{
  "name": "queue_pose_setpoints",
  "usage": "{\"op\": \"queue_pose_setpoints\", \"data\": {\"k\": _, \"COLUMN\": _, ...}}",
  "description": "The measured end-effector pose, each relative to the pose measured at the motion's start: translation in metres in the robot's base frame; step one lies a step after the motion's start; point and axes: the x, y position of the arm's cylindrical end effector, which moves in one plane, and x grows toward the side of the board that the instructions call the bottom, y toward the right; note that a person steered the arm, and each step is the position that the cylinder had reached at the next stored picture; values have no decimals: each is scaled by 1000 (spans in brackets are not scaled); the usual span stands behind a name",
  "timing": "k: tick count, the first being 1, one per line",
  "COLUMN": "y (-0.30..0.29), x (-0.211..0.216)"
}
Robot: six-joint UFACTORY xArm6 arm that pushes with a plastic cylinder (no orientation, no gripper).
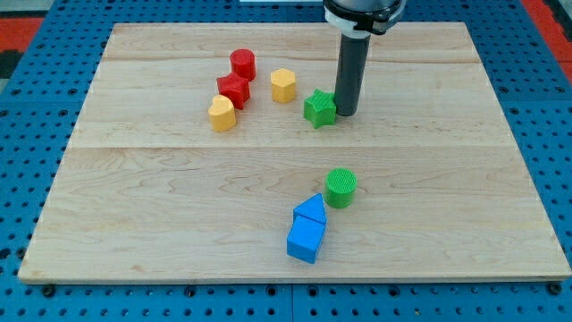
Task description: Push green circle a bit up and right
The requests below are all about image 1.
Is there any light wooden board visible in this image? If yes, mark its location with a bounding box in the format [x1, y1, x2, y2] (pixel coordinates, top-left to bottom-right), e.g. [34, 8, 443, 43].
[19, 22, 571, 284]

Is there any yellow hexagon block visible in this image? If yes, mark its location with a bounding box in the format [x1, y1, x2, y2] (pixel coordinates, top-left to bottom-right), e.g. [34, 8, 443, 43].
[271, 68, 297, 104]

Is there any red star block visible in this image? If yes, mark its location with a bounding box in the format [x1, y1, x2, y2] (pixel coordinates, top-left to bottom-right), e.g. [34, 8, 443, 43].
[216, 72, 250, 110]

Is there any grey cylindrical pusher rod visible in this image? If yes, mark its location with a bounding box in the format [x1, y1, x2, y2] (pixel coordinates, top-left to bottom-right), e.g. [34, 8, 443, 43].
[334, 35, 370, 116]

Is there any blue cube block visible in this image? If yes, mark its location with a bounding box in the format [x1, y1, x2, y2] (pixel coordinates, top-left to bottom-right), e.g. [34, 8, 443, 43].
[287, 216, 326, 264]

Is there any blue triangle block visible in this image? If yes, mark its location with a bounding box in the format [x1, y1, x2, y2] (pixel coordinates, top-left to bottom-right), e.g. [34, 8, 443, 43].
[293, 193, 327, 225]

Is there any yellow heart block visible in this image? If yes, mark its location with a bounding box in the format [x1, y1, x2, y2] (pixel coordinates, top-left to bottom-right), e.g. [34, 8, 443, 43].
[208, 95, 237, 131]

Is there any red cylinder block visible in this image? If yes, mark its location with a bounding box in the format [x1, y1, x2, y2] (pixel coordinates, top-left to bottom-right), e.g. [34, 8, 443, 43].
[230, 48, 257, 81]

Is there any green star block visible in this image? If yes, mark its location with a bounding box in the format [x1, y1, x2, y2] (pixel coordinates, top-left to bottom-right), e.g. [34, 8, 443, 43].
[303, 89, 337, 129]

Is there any green cylinder block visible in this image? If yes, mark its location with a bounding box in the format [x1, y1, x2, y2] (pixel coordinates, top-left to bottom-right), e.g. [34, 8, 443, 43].
[324, 168, 358, 208]

